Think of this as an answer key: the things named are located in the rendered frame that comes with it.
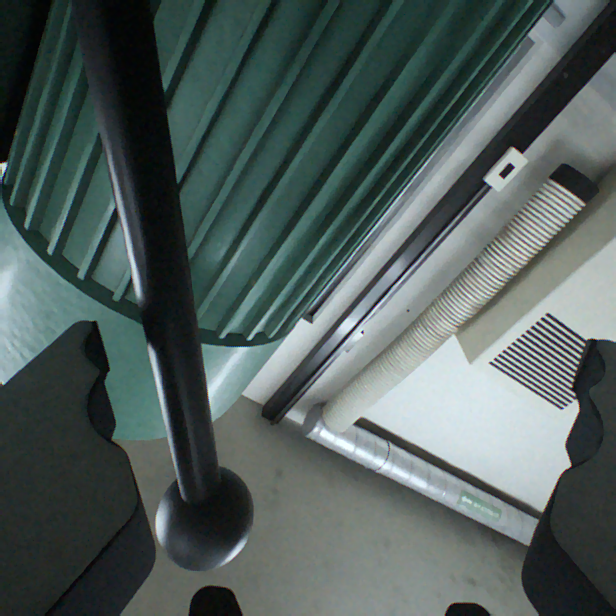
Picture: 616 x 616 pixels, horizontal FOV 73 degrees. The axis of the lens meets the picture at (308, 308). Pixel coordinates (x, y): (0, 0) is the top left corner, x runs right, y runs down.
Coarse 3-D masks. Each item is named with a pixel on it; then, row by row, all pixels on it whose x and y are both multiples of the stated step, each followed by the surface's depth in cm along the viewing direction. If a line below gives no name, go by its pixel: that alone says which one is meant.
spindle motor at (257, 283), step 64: (64, 0) 15; (192, 0) 12; (256, 0) 12; (320, 0) 12; (384, 0) 12; (448, 0) 13; (512, 0) 14; (64, 64) 15; (192, 64) 13; (256, 64) 13; (320, 64) 13; (384, 64) 14; (448, 64) 14; (64, 128) 15; (192, 128) 14; (256, 128) 14; (320, 128) 14; (384, 128) 15; (448, 128) 18; (0, 192) 19; (64, 192) 16; (192, 192) 15; (256, 192) 15; (320, 192) 16; (384, 192) 19; (0, 256) 18; (64, 256) 17; (192, 256) 17; (256, 256) 17; (320, 256) 19; (0, 320) 19; (64, 320) 18; (128, 320) 18; (256, 320) 20; (128, 384) 20
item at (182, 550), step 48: (96, 0) 7; (144, 0) 8; (96, 48) 7; (144, 48) 8; (96, 96) 8; (144, 96) 8; (144, 144) 8; (144, 192) 9; (144, 240) 9; (144, 288) 10; (192, 288) 11; (192, 336) 11; (192, 384) 12; (192, 432) 12; (192, 480) 13; (240, 480) 15; (192, 528) 14; (240, 528) 14
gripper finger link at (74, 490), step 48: (96, 336) 11; (48, 384) 9; (96, 384) 9; (0, 432) 7; (48, 432) 7; (96, 432) 7; (0, 480) 7; (48, 480) 7; (96, 480) 7; (0, 528) 6; (48, 528) 6; (96, 528) 6; (144, 528) 6; (0, 576) 5; (48, 576) 5; (96, 576) 6; (144, 576) 7
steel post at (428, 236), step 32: (608, 32) 121; (576, 64) 125; (544, 96) 130; (512, 128) 135; (544, 128) 135; (480, 160) 142; (512, 160) 137; (448, 192) 151; (480, 192) 144; (448, 224) 151; (416, 256) 159; (384, 288) 166; (352, 320) 175; (320, 352) 184; (288, 384) 194
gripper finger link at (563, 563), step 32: (608, 352) 10; (576, 384) 11; (608, 384) 9; (576, 416) 9; (608, 416) 8; (576, 448) 9; (608, 448) 7; (576, 480) 7; (608, 480) 7; (544, 512) 7; (576, 512) 6; (608, 512) 6; (544, 544) 6; (576, 544) 6; (608, 544) 6; (544, 576) 6; (576, 576) 6; (608, 576) 5; (544, 608) 6; (576, 608) 6; (608, 608) 5
